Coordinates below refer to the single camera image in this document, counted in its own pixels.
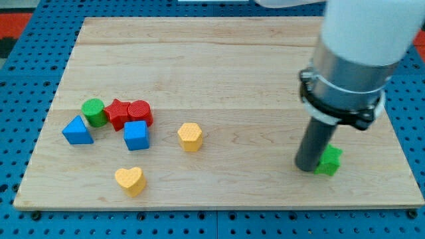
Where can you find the yellow heart block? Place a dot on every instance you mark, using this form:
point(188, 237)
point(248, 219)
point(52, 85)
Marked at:
point(132, 181)

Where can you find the red star block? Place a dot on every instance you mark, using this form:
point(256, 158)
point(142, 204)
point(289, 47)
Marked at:
point(117, 113)

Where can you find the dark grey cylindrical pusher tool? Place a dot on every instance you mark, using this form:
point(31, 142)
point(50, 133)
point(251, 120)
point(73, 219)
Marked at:
point(314, 142)

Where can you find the yellow hexagon block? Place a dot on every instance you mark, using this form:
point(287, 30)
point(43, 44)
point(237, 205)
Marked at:
point(190, 137)

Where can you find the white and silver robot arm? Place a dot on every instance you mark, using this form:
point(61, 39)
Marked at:
point(360, 45)

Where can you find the red cylinder block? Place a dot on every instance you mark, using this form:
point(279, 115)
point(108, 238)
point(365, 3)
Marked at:
point(140, 110)

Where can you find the blue triangle block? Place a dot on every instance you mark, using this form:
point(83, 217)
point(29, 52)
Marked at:
point(77, 133)

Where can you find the green cylinder block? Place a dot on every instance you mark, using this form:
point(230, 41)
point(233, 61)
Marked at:
point(93, 111)

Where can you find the blue cube block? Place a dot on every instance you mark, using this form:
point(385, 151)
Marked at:
point(136, 135)

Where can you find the light wooden board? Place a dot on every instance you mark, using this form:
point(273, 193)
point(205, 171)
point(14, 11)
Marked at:
point(237, 78)

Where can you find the green star block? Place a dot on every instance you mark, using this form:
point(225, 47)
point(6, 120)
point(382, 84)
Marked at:
point(329, 161)

